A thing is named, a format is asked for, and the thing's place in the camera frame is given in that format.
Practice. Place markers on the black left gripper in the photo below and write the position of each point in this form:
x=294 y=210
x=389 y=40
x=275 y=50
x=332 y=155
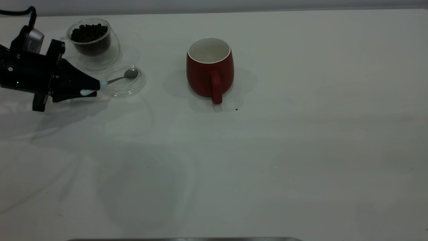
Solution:
x=30 y=72

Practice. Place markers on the clear double-wall glass cup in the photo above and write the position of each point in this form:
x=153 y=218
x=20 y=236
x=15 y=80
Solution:
x=100 y=58

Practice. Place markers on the clear glass saucer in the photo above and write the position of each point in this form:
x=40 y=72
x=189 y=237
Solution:
x=125 y=88

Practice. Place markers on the red mug with white inside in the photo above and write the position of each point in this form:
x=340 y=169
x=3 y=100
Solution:
x=200 y=77

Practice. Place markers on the dark coffee beans pile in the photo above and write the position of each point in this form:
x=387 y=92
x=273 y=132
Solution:
x=89 y=33

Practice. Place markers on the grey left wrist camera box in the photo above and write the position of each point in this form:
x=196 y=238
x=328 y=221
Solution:
x=35 y=40

